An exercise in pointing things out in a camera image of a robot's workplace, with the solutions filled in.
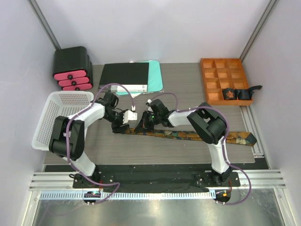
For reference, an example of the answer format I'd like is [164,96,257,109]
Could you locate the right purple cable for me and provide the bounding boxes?
[147,93,252,206]

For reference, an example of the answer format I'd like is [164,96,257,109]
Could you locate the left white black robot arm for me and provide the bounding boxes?
[48,93,126,188]

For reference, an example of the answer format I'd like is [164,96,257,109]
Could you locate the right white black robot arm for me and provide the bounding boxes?
[135,99,232,186]

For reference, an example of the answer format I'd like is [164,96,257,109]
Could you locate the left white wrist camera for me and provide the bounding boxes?
[122,110,138,124]

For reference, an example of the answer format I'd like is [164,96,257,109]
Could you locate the orange compartment tray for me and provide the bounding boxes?
[200,58,253,106]

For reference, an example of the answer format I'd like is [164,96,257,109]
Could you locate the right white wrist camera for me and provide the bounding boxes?
[146,99,153,112]

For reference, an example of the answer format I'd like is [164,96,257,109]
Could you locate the black pink drawer organizer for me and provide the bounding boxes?
[52,46,93,91]

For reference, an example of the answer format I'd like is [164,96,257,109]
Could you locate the white slotted cable duct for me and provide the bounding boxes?
[40,190,216,201]

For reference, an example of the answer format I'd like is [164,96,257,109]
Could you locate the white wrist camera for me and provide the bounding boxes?
[146,99,153,112]
[122,110,138,124]

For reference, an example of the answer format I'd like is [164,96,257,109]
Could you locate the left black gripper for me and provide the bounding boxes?
[103,110,129,134]

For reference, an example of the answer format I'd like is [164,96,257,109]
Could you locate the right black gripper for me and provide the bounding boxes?
[135,111,161,133]

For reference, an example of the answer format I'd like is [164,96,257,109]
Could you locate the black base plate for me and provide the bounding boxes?
[72,164,241,189]

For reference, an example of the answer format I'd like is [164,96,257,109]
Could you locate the floral patterned necktie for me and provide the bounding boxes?
[112,127,257,146]

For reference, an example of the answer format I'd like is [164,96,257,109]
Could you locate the rolled dark blue tie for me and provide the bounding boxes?
[235,85,262,100]

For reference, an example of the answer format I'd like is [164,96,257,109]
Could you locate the white perforated plastic basket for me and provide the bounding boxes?
[31,91,95,151]

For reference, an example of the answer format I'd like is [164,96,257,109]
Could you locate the black notebook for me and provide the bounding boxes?
[98,63,149,92]

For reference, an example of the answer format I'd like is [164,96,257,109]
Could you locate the rolled tie orange leaf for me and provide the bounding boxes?
[222,88,237,100]

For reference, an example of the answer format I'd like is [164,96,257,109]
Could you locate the aluminium rail frame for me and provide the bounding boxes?
[30,169,286,193]

